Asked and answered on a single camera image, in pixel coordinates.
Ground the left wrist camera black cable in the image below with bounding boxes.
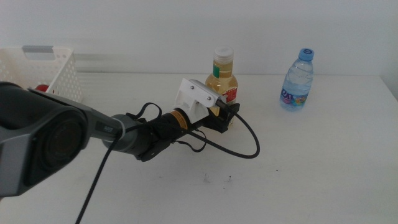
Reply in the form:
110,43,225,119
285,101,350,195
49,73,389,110
74,100,261,224

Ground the clear water bottle blue cap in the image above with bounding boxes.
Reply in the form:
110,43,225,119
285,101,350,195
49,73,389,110
279,47,315,112

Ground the thin black left arm wire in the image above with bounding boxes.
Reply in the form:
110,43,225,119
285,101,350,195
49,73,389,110
126,101,208,154

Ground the white perforated plastic basket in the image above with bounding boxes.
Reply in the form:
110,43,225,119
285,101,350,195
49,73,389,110
0,45,84,103

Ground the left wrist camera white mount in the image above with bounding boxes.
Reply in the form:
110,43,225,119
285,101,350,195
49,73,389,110
173,77,221,124

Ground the yellow tea bottle white cap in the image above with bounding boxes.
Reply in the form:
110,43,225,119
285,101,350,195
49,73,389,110
205,45,239,129

